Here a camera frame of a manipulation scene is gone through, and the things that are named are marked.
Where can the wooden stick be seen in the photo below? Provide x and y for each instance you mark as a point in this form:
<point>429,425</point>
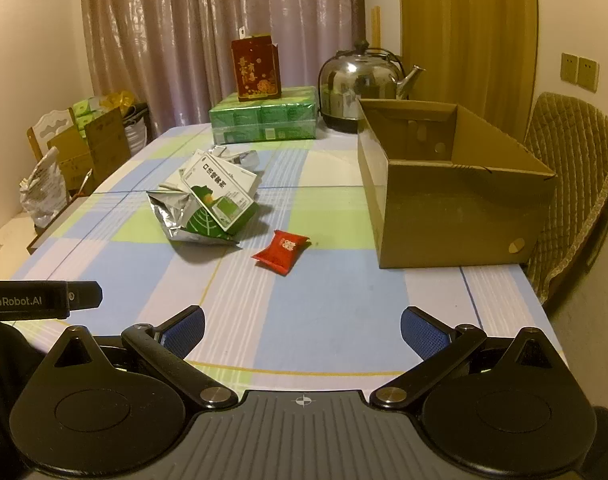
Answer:
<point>377,27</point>

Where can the beige wall socket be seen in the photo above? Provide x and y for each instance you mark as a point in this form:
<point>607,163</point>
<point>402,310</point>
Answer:
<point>569,67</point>
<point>587,74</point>

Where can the green tissue pack bundle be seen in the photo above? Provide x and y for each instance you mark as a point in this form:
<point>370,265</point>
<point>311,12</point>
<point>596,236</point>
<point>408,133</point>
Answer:
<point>264,117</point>

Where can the white box green picture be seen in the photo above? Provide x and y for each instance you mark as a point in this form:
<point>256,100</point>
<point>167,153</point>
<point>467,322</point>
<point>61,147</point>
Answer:
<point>228,210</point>

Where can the red snack packet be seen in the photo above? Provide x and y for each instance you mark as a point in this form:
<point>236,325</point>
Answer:
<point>281,252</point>

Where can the green boxes in carton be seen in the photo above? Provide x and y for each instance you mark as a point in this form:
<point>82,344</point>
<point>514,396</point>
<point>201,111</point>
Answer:
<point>86,110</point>

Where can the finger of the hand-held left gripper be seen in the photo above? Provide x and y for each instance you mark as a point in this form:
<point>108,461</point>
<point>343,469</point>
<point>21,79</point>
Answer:
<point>86,295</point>

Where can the white carved chair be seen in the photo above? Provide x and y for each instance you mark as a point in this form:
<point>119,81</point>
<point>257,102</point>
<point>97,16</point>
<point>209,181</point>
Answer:
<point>48,125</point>

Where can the clear plastic wrapper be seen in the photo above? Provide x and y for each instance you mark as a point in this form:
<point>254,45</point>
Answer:
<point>246,159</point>

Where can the quilted chair cover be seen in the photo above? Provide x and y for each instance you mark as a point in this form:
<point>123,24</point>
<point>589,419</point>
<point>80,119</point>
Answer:
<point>569,160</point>

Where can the cardboard carton with flaps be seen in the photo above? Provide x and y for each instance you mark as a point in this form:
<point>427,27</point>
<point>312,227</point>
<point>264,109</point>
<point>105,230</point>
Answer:
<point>98,150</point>

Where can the yellow curtain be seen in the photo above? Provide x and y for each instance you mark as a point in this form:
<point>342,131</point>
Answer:
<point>459,35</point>

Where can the steel kettle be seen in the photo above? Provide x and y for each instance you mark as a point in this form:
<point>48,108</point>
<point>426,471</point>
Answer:
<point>354,80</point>

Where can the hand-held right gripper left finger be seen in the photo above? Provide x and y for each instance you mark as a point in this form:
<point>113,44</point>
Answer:
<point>186,332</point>

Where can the red gift bag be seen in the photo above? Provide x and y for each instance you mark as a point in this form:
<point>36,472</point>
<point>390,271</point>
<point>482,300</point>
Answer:
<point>254,70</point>

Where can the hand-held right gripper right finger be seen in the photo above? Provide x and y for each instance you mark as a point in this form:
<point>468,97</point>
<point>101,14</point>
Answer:
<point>424,332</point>

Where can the white green medicine box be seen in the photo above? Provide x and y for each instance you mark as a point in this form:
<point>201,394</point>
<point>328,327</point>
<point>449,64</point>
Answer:
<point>213,170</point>

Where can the white plastic bag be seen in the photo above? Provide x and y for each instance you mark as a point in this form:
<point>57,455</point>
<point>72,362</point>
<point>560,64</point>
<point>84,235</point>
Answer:
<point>43,190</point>

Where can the silver green foil bag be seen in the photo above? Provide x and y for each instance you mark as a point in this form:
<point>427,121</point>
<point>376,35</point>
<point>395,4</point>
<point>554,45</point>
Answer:
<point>171,215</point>

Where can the yellow plastic bag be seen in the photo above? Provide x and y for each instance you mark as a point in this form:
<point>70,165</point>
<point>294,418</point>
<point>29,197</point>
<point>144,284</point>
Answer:
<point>117,100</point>

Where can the pink shiny curtain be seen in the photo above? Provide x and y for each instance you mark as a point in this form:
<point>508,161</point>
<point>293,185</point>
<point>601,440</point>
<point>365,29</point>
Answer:
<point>158,35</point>

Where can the brown cardboard box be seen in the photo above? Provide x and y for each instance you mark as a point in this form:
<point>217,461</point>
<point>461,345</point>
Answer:
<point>434,210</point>

